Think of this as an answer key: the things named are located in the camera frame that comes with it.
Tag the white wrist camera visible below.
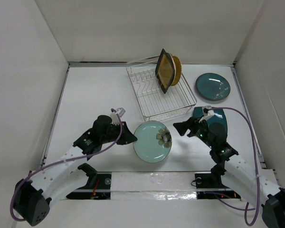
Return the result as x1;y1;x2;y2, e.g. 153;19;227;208
199;106;215;122
110;107;125;125

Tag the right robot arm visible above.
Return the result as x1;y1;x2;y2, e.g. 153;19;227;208
173;117;285;228

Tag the beige bird painted plate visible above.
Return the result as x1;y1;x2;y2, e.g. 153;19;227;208
169;53;177;86

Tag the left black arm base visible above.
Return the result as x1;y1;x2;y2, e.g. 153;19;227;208
66;172;112;200

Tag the square brown yellow plate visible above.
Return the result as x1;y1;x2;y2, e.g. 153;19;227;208
155;49;174;94

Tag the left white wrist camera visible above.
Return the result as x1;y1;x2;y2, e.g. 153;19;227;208
110;107;125;125

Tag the round dark teal plate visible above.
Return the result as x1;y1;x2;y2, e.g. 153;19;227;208
195;73;231;101

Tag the round woven bamboo plate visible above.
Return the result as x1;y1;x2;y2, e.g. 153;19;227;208
171;56;182;86

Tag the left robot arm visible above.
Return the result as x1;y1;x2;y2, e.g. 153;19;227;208
9;113;137;227

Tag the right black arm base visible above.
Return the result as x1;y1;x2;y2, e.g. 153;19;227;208
191;172;241;200

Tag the metal wire dish rack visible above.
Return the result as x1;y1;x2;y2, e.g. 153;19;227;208
126;56;197;121

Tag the light green flower plate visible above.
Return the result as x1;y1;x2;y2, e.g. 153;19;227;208
133;121;172;163

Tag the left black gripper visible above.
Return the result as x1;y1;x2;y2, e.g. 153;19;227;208
101;121;137;145

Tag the square dark teal plate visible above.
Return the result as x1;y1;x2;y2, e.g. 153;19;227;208
192;106;228;133

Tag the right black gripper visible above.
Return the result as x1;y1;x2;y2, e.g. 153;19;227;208
172;115;215;149

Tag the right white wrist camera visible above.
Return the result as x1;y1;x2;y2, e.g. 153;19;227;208
199;106;215;122

